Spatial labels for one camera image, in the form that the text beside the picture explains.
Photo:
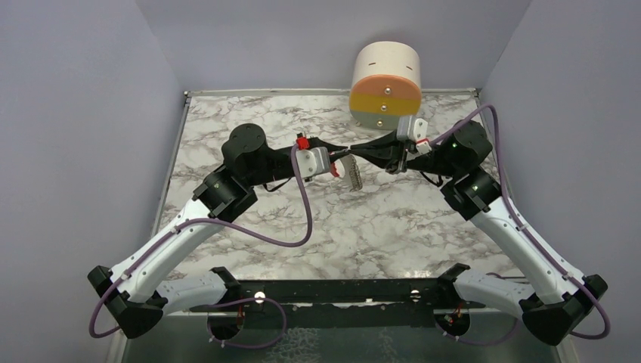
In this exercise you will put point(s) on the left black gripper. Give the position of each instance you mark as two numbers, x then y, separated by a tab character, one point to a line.
332	147

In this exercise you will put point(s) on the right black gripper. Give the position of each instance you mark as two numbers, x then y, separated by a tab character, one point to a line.
388	152

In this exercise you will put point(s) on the red keychain with metal chain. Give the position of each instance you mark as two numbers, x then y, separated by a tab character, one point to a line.
346	168

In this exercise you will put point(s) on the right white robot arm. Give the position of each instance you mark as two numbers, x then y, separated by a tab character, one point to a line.
555	296

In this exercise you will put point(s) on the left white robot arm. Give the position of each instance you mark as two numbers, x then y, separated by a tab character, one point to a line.
137	292

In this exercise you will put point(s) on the round pastel drawer cabinet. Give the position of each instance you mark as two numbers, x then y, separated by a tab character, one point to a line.
386	85

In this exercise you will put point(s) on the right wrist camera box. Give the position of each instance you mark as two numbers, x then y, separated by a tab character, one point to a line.
412	133

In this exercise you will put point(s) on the black mounting rail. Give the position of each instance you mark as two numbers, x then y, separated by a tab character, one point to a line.
275	304

